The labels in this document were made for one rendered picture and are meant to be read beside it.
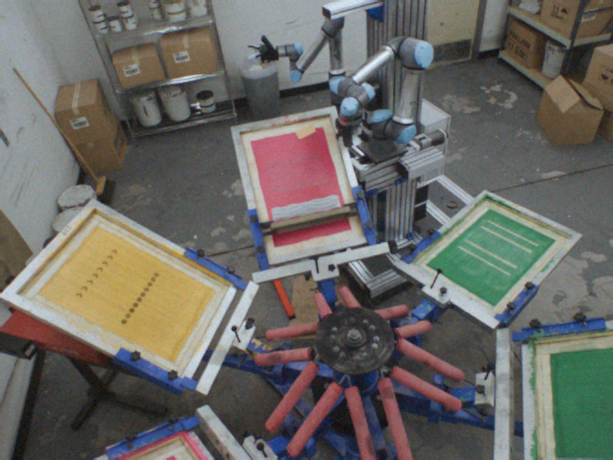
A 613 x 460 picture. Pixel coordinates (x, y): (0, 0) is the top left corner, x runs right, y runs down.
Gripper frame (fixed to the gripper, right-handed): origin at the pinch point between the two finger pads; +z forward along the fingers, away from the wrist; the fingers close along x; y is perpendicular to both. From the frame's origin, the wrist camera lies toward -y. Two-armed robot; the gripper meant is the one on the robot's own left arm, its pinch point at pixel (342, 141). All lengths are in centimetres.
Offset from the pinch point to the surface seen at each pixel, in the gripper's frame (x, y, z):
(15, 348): 173, -67, 0
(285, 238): 42, -44, 6
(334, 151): 4.7, -2.3, 5.8
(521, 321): -110, -116, 99
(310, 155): 17.9, -1.5, 5.7
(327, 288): 28, -75, -3
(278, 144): 33.2, 8.6, 5.8
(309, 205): 25.2, -29.3, 5.3
